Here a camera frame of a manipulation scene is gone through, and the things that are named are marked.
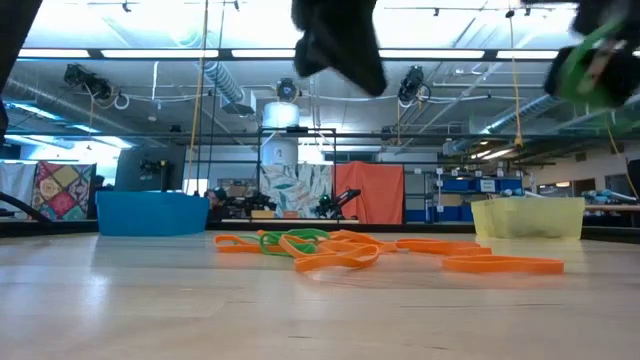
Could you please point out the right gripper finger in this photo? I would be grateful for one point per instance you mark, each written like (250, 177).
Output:
(556, 70)
(625, 75)

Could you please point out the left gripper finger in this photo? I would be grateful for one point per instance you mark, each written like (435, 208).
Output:
(367, 70)

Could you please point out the yellow plastic basket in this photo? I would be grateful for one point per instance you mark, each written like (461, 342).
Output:
(527, 218)

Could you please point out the blue plastic basket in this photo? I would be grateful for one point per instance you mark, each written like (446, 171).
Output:
(150, 215)

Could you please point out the black ceiling device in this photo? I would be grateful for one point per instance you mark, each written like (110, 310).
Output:
(85, 80)
(411, 82)

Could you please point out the black round fan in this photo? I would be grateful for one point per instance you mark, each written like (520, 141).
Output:
(287, 90)

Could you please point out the white cylindrical tank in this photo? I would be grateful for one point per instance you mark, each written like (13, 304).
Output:
(280, 115)

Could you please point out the orange-red hanging cloth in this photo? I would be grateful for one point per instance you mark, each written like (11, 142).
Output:
(370, 192)

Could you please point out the leaf print curtain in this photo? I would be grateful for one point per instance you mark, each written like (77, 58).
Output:
(295, 190)

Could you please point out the blue storage bin shelf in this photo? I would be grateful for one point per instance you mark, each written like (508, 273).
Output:
(455, 185)

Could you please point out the person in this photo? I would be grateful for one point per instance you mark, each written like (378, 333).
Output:
(218, 196)

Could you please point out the dark monitor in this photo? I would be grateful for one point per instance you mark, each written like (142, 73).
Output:
(150, 170)

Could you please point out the colourful patchwork quilt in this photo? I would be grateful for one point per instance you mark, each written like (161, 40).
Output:
(62, 190)

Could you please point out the white hanging cloth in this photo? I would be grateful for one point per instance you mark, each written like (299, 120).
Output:
(15, 180)

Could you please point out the silver spiral duct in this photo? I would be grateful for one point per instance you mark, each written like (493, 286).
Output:
(530, 107)
(222, 80)

